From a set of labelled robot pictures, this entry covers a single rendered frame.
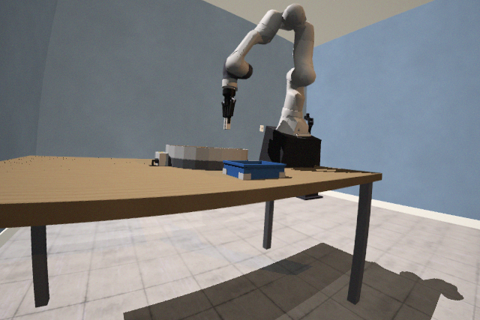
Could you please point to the blue plastic crate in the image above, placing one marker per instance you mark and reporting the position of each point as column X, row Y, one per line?
column 253, row 169

